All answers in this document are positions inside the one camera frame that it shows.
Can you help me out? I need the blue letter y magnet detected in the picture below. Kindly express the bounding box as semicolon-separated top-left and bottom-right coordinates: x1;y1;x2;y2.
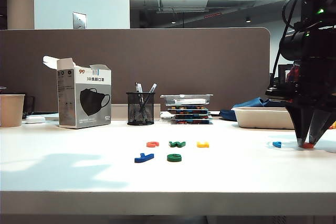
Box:
134;152;155;164

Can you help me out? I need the letter magnet blister pack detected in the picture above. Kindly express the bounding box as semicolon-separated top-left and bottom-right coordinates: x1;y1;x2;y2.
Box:
170;114;212;121
167;105;209;112
171;110;212;116
170;119;212;125

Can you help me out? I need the beige pulp food tray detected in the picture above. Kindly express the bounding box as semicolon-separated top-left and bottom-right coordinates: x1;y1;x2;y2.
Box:
232;106;296;131

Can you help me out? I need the white earbuds case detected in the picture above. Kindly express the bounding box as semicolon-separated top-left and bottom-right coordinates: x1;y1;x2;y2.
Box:
25;115;46;124

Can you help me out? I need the brown desk partition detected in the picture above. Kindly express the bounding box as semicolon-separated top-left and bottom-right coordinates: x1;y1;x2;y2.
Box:
0;26;271;114

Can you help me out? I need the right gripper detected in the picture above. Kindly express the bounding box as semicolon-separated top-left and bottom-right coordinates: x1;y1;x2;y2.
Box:
284;57;336;147

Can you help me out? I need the red plaid garment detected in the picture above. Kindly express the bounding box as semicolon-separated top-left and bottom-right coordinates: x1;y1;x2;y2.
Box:
286;63;300;84

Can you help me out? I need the metal wall plate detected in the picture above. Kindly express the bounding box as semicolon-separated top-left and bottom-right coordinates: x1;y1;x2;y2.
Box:
72;11;88;30

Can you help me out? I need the brown paper cup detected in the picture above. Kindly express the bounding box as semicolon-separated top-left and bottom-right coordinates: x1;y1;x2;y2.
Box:
0;94;26;128

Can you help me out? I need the black monitor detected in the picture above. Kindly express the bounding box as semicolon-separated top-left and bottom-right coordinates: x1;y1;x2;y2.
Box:
269;63;294;88

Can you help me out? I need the grey capped pen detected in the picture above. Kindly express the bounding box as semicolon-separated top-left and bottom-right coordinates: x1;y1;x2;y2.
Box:
140;83;158;113
138;83;146;112
134;82;143;112

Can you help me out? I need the black mesh pen holder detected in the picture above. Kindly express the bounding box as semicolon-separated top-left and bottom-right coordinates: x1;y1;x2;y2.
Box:
125;92;155;126

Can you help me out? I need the grey face mask box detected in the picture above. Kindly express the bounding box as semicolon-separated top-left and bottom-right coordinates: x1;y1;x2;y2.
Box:
42;55;112;130

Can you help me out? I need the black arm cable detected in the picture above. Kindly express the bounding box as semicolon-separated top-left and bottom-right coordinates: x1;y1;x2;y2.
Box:
272;0;316;86

